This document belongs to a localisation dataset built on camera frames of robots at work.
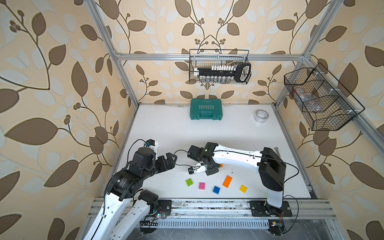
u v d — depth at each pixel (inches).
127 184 17.5
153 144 25.1
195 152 25.7
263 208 28.8
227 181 32.5
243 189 31.7
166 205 29.7
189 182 32.4
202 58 35.9
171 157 24.5
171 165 23.9
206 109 44.0
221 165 32.3
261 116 43.9
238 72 33.4
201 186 31.7
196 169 29.0
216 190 31.0
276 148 36.9
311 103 27.7
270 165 20.2
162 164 23.5
